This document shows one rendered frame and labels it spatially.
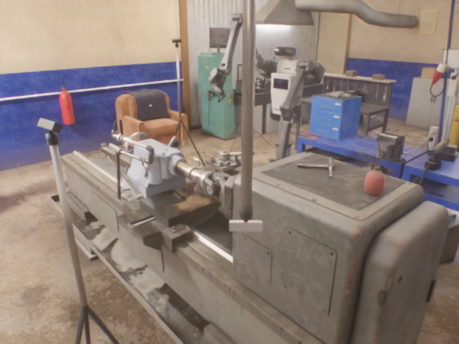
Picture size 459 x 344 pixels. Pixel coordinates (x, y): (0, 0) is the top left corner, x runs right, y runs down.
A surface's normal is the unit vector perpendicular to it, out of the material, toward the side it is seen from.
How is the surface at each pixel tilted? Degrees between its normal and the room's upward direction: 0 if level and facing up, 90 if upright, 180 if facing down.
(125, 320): 0
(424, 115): 90
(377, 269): 90
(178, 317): 0
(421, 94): 90
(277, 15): 81
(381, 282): 90
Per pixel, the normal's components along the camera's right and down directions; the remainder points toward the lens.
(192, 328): 0.00, -0.93
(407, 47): -0.75, 0.24
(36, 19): 0.66, 0.28
